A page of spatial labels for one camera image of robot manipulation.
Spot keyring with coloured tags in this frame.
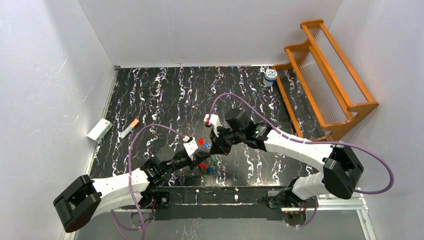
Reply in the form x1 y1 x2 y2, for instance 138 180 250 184
197 138 217 175

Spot green tagged key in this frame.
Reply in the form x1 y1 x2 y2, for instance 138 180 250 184
210 155 217 166

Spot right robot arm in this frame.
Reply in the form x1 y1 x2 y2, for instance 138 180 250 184
204 109 364 204

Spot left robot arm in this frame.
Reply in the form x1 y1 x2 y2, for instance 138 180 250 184
53 146 211 233

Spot orange white marker tube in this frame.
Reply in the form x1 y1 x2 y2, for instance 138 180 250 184
119 119 140 139

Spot small white blue jar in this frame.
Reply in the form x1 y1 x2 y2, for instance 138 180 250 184
263 68 278 87

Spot white cardboard box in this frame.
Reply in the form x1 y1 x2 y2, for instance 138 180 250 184
86 118 112 143

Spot orange wooden rack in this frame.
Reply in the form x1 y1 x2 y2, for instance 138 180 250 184
272 19 378 141

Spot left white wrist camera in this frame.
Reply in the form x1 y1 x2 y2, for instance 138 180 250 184
183 135 200 161

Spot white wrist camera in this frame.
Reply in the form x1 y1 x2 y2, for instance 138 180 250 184
203 114 222 137
183 135 200 161

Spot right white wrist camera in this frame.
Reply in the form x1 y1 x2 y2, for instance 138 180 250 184
203 114 222 137

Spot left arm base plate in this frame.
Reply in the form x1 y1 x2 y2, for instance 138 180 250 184
138 190 171 210

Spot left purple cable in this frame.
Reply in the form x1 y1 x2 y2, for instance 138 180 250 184
110 123 191 240

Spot purple cable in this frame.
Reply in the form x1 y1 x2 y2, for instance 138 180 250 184
110 123 191 240
208 92 395 229

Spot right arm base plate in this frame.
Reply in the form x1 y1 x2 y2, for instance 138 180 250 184
257 189 319 212

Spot aluminium rail frame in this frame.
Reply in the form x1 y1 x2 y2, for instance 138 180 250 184
64 187 376 240

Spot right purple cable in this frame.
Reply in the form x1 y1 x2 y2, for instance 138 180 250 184
208 92 395 229

